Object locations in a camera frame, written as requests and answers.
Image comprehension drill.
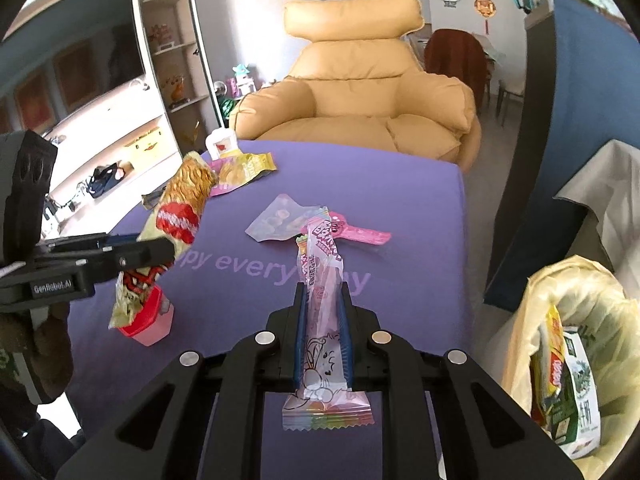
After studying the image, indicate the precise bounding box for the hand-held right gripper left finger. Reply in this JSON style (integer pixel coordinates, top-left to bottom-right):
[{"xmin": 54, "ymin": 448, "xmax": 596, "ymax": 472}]
[{"xmin": 56, "ymin": 280, "xmax": 308, "ymax": 480}]

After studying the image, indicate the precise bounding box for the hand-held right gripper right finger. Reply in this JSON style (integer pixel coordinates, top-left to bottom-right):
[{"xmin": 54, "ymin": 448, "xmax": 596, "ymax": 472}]
[{"xmin": 340, "ymin": 280, "xmax": 586, "ymax": 480}]

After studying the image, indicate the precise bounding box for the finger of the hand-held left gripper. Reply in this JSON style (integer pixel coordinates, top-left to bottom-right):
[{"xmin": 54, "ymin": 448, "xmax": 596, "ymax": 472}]
[
  {"xmin": 37, "ymin": 237, "xmax": 176, "ymax": 283},
  {"xmin": 40, "ymin": 232, "xmax": 141, "ymax": 253}
]

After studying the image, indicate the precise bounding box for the long pink candy wrapper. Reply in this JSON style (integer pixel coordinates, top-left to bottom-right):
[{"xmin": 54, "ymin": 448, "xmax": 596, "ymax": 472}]
[{"xmin": 281, "ymin": 206, "xmax": 375, "ymax": 432}]

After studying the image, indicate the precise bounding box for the red orange noodle snack packet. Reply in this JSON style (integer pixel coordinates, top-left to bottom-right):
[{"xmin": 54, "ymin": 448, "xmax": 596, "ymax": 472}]
[{"xmin": 109, "ymin": 151, "xmax": 219, "ymax": 331}]

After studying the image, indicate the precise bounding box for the pink cartoon wrapper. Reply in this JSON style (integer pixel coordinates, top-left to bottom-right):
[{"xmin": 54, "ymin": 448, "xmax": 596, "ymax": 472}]
[{"xmin": 327, "ymin": 211, "xmax": 392, "ymax": 246}]

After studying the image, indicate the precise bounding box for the pink and yellow snack packet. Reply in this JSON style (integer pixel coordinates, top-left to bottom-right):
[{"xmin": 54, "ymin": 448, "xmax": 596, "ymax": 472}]
[{"xmin": 206, "ymin": 151, "xmax": 277, "ymax": 197}]

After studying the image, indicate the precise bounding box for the translucent pink pouch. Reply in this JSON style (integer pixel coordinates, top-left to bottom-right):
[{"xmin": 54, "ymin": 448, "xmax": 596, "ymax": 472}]
[{"xmin": 245, "ymin": 194, "xmax": 328, "ymax": 243}]

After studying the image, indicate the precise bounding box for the white milk carton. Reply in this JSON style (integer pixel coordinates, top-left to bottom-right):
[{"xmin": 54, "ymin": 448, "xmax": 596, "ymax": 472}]
[{"xmin": 542, "ymin": 327, "xmax": 601, "ymax": 460}]

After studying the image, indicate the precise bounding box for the white bin with yellow bag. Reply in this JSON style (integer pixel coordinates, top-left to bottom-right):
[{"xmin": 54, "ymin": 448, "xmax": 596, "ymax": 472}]
[{"xmin": 497, "ymin": 255, "xmax": 640, "ymax": 466}]

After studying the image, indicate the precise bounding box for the person's left forearm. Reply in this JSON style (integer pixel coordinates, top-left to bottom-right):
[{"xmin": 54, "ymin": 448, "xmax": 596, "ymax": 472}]
[{"xmin": 0, "ymin": 302, "xmax": 76, "ymax": 406}]

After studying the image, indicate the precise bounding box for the dark blue bag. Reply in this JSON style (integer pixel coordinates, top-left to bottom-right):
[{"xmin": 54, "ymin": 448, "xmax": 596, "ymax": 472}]
[{"xmin": 85, "ymin": 162, "xmax": 126, "ymax": 198}]

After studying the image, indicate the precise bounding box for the red hexagonal plastic cup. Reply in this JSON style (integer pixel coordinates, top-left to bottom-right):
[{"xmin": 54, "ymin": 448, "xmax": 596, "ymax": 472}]
[{"xmin": 117, "ymin": 285, "xmax": 175, "ymax": 347}]

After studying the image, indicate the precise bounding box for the yellow gift box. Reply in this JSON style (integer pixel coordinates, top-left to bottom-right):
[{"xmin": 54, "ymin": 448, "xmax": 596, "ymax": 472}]
[{"xmin": 125, "ymin": 132, "xmax": 166, "ymax": 153}]

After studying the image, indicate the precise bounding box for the purple printed tablecloth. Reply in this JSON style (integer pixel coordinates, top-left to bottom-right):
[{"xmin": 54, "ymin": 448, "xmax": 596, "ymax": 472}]
[{"xmin": 65, "ymin": 139, "xmax": 468, "ymax": 480}]

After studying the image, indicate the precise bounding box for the black television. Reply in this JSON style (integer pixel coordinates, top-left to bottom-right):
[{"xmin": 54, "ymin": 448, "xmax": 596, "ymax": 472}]
[{"xmin": 97, "ymin": 22, "xmax": 146, "ymax": 83}]

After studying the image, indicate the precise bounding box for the glass door display shelf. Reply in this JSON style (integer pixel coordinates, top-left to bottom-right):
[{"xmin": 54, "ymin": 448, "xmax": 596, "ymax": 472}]
[{"xmin": 131, "ymin": 0, "xmax": 226, "ymax": 156}]

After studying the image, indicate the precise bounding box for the pile of colourful toys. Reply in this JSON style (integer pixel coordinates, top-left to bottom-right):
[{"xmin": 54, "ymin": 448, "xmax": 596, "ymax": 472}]
[{"xmin": 215, "ymin": 62, "xmax": 281, "ymax": 111}]

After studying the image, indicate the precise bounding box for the person's dark clothing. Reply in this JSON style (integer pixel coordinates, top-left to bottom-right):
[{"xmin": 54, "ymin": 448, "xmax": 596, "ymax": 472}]
[{"xmin": 0, "ymin": 395, "xmax": 88, "ymax": 480}]

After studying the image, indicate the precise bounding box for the yellow leather armchair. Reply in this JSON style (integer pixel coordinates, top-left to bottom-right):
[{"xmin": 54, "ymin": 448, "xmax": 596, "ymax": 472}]
[{"xmin": 227, "ymin": 0, "xmax": 483, "ymax": 168}]

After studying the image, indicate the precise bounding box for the white dining chair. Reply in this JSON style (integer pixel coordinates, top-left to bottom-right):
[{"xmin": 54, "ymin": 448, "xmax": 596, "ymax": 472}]
[{"xmin": 495, "ymin": 67, "xmax": 526, "ymax": 126}]

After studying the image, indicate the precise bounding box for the brown draped dining chair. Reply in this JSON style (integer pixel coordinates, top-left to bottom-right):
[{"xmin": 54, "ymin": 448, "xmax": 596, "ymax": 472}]
[{"xmin": 424, "ymin": 29, "xmax": 493, "ymax": 111}]

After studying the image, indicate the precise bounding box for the white dust cover cloth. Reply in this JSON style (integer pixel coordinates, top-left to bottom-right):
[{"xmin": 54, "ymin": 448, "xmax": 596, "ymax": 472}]
[{"xmin": 552, "ymin": 139, "xmax": 640, "ymax": 273}]

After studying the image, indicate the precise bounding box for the blue covered cabinet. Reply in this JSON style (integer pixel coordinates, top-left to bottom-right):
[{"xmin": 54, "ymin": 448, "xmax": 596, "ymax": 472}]
[{"xmin": 482, "ymin": 0, "xmax": 640, "ymax": 311}]

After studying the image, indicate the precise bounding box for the red gold hanging ornament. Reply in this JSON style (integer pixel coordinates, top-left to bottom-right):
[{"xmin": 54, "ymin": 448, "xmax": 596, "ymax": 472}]
[{"xmin": 474, "ymin": 0, "xmax": 496, "ymax": 36}]

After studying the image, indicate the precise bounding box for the white low wall cabinet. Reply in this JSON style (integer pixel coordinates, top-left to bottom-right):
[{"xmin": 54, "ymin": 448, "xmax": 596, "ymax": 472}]
[{"xmin": 30, "ymin": 75, "xmax": 183, "ymax": 241}]

